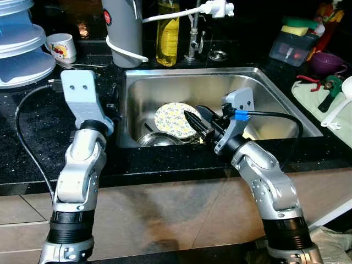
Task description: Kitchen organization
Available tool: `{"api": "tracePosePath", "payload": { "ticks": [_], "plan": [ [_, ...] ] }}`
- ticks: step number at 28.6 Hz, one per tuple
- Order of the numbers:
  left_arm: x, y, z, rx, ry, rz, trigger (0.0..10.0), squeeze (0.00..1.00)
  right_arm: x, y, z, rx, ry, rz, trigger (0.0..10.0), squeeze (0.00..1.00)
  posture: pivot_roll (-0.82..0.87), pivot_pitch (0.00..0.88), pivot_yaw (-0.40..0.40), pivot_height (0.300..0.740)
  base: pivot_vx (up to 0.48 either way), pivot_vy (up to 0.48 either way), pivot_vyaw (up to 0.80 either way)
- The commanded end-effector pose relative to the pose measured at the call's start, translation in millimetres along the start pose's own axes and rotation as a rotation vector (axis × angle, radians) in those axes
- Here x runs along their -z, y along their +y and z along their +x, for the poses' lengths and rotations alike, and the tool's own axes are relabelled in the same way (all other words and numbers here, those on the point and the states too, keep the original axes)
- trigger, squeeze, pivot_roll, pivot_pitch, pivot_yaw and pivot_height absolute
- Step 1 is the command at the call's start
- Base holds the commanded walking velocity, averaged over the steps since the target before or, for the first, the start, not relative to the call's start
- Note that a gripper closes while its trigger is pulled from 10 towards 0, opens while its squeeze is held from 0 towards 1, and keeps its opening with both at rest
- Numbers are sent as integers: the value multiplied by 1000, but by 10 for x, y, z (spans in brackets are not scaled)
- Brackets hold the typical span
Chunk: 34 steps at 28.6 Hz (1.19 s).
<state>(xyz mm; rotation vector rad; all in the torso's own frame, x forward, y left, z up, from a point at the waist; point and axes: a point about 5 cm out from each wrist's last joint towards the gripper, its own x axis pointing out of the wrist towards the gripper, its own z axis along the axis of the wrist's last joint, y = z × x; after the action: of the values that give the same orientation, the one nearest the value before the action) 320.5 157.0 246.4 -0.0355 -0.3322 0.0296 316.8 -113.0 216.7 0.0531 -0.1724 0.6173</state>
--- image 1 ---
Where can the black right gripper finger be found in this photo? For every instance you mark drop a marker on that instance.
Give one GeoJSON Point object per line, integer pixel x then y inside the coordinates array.
{"type": "Point", "coordinates": [196, 122]}
{"type": "Point", "coordinates": [208, 113]}

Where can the floral patterned round plate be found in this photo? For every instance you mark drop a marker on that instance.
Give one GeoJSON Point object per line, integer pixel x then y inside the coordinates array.
{"type": "Point", "coordinates": [170, 121]}

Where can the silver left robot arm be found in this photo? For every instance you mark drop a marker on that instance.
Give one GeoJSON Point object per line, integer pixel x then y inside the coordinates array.
{"type": "Point", "coordinates": [82, 170]}

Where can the green black kitchen tool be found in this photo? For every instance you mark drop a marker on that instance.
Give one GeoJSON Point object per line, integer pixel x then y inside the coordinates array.
{"type": "Point", "coordinates": [333, 85]}

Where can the pale yellow plate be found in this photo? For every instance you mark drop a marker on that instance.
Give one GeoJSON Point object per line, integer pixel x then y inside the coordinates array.
{"type": "Point", "coordinates": [248, 135]}

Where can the stainless steel sink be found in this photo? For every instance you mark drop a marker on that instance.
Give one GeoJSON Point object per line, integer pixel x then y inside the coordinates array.
{"type": "Point", "coordinates": [181, 88]}

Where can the small steel bowl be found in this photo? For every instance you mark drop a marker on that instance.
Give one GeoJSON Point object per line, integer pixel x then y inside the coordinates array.
{"type": "Point", "coordinates": [157, 139]}

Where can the round metal sink strainer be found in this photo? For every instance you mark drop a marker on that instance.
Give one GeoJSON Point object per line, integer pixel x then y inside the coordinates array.
{"type": "Point", "coordinates": [218, 55]}

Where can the chrome faucet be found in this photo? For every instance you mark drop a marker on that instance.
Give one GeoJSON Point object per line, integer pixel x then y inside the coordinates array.
{"type": "Point", "coordinates": [193, 44]}

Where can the yellow oil bottle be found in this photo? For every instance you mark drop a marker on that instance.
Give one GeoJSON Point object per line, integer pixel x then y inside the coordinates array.
{"type": "Point", "coordinates": [168, 44]}

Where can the brown cabinet door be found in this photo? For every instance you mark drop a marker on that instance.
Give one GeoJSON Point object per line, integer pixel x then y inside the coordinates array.
{"type": "Point", "coordinates": [154, 214]}
{"type": "Point", "coordinates": [231, 220]}

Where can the light green cloth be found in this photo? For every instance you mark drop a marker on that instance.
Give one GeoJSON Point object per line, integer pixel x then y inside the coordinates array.
{"type": "Point", "coordinates": [313, 102]}

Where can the clear soap sponge holder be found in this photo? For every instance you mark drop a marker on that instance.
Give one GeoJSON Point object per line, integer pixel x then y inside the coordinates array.
{"type": "Point", "coordinates": [289, 49]}

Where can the white plastic ladle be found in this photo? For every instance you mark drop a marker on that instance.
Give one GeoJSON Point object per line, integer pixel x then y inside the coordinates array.
{"type": "Point", "coordinates": [335, 115]}

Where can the metal spoon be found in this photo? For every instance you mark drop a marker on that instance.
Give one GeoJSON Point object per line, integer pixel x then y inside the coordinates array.
{"type": "Point", "coordinates": [88, 65]}

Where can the yellow green sponge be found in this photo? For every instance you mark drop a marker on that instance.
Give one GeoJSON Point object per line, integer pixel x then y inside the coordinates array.
{"type": "Point", "coordinates": [297, 28]}

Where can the purple cup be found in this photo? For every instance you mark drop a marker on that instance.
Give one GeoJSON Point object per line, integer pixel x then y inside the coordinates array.
{"type": "Point", "coordinates": [327, 61]}

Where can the white skirting strip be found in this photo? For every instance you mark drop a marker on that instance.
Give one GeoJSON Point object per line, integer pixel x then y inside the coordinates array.
{"type": "Point", "coordinates": [330, 213]}

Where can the red patterned package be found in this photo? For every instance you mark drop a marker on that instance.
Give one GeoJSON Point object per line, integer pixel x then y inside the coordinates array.
{"type": "Point", "coordinates": [330, 22]}

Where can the white printed mug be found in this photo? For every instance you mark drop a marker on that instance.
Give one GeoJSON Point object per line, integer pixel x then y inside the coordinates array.
{"type": "Point", "coordinates": [63, 47]}

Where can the white tiered storage rack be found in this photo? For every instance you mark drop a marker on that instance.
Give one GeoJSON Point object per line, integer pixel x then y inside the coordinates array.
{"type": "Point", "coordinates": [22, 44]}

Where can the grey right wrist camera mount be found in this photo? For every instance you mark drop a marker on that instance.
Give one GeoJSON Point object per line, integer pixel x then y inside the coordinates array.
{"type": "Point", "coordinates": [242, 102]}

